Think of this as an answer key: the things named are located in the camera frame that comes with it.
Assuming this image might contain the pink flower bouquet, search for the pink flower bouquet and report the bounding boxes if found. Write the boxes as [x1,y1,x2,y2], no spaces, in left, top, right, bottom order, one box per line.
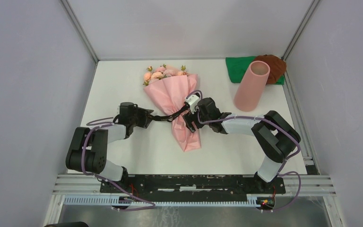
[143,64,201,152]

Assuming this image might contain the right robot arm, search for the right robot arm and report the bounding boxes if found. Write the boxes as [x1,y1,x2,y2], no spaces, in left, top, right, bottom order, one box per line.
[183,95,301,193]

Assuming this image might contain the brown cloth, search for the brown cloth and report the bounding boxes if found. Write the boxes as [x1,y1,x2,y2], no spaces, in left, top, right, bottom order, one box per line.
[254,54,287,85]

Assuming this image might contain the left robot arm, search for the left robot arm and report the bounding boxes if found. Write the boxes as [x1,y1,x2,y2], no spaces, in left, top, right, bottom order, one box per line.
[65,102,154,193]

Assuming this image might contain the blue slotted cable duct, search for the blue slotted cable duct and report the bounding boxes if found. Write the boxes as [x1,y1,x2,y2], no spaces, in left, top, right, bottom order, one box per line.
[63,195,260,208]

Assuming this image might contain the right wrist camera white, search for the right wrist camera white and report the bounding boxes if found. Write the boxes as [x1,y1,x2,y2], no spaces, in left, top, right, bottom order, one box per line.
[185,95,201,113]

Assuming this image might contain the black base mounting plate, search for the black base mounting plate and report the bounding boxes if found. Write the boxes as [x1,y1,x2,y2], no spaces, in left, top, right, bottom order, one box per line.
[99,174,286,203]

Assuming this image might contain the pink cylindrical vase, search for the pink cylindrical vase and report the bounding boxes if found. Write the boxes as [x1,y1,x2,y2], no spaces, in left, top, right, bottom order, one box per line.
[233,61,270,112]

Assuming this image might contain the green cloth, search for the green cloth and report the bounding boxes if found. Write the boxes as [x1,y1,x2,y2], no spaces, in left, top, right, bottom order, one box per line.
[225,56,285,86]

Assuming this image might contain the aluminium rail frame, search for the aluminium rail frame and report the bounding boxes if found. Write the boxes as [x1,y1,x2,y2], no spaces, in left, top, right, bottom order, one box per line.
[53,174,337,197]

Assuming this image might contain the black ribbon gold lettering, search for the black ribbon gold lettering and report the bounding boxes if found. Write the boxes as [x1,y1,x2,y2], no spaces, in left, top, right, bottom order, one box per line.
[147,104,190,122]

